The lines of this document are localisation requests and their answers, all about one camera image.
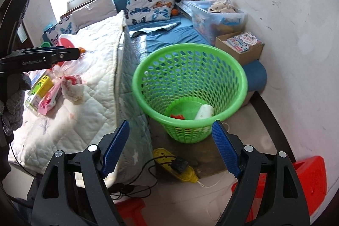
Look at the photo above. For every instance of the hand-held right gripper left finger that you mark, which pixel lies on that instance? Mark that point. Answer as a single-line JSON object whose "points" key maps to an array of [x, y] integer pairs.
{"points": [[116, 148]]}

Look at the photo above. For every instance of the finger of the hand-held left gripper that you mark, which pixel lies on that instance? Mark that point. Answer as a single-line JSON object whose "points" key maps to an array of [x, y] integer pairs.
{"points": [[53, 56]]}

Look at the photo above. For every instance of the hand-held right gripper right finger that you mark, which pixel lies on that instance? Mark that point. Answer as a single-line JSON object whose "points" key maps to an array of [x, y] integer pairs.
{"points": [[225, 148]]}

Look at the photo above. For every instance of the green plastic mesh basket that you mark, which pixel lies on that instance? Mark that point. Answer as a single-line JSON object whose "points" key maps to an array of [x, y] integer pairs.
{"points": [[148, 75]]}

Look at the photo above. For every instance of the person's left hand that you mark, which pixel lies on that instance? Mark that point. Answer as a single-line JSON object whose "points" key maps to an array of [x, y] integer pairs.
{"points": [[14, 106]]}

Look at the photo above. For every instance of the green plastic bowl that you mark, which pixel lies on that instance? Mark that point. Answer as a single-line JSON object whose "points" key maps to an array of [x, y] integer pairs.
{"points": [[45, 44]]}

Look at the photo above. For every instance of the clear plastic bag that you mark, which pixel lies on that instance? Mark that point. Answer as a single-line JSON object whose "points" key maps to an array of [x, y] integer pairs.
{"points": [[76, 67]]}

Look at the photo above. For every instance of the small butterfly print pillow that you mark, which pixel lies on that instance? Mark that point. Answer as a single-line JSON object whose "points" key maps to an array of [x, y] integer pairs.
{"points": [[65, 28]]}

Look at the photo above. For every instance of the yellow green carton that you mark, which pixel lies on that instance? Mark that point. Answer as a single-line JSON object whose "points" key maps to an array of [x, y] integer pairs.
{"points": [[39, 87]]}

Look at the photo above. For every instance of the crumpled white red wrapper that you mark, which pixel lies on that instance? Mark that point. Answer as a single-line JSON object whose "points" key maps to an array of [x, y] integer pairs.
{"points": [[72, 88]]}

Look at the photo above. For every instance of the white plastic bottle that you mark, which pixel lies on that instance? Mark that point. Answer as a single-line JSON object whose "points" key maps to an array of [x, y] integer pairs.
{"points": [[204, 112]]}

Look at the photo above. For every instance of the pink snack packet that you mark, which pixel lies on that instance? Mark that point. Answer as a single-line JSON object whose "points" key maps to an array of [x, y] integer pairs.
{"points": [[50, 101]]}

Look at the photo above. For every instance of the yellow power strip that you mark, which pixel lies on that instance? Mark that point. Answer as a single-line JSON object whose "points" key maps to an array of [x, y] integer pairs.
{"points": [[162, 155]]}

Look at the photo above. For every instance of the black plug adapter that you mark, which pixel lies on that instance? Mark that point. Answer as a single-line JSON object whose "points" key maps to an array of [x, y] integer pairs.
{"points": [[180, 165]]}

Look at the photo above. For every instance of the white quilted blanket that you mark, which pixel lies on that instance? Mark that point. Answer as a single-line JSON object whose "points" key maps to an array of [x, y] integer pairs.
{"points": [[98, 77]]}

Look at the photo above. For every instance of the small red wrapper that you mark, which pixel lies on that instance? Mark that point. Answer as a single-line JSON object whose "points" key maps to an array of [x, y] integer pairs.
{"points": [[177, 117]]}

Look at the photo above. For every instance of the grey pillow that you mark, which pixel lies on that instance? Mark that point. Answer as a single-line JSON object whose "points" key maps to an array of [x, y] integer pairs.
{"points": [[95, 10]]}

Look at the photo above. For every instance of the small red plastic stool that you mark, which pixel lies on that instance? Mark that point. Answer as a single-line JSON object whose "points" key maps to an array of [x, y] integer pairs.
{"points": [[132, 212]]}

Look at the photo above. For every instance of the large red plastic stool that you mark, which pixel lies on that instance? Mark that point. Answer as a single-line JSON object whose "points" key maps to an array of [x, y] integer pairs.
{"points": [[309, 178]]}

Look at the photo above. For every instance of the cardboard box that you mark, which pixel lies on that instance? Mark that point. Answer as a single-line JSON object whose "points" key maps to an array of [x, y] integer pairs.
{"points": [[249, 57]]}

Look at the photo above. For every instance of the large butterfly print pillow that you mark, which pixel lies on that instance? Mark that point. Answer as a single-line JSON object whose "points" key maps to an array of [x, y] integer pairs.
{"points": [[148, 9]]}

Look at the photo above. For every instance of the cartoon cover book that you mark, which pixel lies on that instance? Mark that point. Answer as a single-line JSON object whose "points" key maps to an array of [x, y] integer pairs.
{"points": [[243, 42]]}

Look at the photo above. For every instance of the blue bed sheet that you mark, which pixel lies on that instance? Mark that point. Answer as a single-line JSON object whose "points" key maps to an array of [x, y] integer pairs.
{"points": [[172, 35]]}

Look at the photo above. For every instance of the clear plastic storage box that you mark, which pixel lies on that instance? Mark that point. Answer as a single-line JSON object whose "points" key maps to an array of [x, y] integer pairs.
{"points": [[204, 22]]}

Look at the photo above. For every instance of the small orange ball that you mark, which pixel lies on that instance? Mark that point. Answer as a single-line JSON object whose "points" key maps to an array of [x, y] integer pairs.
{"points": [[175, 12]]}

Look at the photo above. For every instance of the grey patterned folded blanket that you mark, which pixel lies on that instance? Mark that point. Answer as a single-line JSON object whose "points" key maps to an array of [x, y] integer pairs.
{"points": [[184, 9]]}

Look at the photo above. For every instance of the spotted cloth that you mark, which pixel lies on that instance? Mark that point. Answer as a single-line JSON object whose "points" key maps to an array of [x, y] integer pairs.
{"points": [[221, 6]]}

